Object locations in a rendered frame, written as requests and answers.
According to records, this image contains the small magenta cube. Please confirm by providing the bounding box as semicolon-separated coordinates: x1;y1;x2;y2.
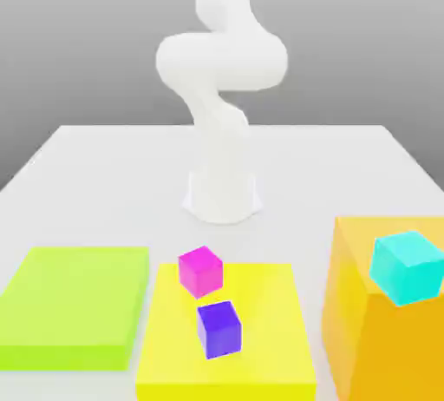
177;245;224;300

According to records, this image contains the small purple cube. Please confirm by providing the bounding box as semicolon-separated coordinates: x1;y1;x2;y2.
196;299;243;361

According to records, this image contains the small cyan cube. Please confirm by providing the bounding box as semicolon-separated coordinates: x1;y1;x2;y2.
369;230;444;307

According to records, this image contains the large yellow box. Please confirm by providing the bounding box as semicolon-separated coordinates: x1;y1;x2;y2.
135;262;318;401

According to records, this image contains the large lime green box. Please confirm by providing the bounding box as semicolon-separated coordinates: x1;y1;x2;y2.
0;247;150;372

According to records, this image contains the large orange box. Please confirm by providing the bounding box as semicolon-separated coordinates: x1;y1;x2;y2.
321;215;444;401

